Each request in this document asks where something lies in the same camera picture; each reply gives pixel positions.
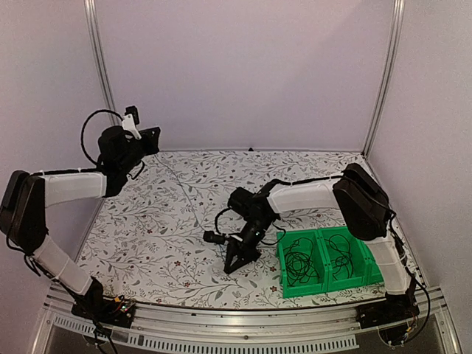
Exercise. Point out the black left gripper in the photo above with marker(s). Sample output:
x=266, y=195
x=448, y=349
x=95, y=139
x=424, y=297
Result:
x=153, y=141

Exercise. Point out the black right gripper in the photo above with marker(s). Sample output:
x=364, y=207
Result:
x=245, y=254

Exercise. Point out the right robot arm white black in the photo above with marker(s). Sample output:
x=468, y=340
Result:
x=365, y=209

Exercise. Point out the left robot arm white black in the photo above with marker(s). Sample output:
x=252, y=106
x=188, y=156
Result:
x=28, y=196

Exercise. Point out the green bin left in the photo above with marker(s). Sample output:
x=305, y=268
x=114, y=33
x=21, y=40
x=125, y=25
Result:
x=303, y=271

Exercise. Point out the green bin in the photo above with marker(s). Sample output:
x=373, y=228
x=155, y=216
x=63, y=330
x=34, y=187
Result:
x=375, y=275
x=345, y=257
x=303, y=271

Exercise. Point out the floral patterned table mat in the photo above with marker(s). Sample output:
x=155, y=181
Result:
x=147, y=243

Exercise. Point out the green bin middle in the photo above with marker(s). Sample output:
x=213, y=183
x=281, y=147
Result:
x=345, y=257

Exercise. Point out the green bin right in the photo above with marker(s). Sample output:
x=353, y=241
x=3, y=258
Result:
x=375, y=275

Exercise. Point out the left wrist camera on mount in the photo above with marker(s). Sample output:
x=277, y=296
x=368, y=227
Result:
x=130, y=120

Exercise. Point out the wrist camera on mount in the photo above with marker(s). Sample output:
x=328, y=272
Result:
x=212, y=237
x=130, y=120

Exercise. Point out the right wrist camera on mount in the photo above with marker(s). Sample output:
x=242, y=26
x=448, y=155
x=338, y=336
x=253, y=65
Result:
x=212, y=237

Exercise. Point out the front aluminium rail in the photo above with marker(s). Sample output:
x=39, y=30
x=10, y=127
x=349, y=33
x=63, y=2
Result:
x=169, y=329

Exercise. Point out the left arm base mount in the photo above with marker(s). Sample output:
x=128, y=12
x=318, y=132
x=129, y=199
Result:
x=118, y=311

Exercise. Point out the left aluminium frame post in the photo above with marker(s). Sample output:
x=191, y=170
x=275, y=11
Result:
x=93, y=27

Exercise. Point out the aluminium frame post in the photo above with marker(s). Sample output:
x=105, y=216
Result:
x=388, y=69
x=93, y=27

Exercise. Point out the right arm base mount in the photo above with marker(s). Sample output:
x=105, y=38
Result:
x=397, y=321

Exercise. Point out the right aluminium frame post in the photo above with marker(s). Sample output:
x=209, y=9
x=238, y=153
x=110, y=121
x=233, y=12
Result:
x=388, y=69

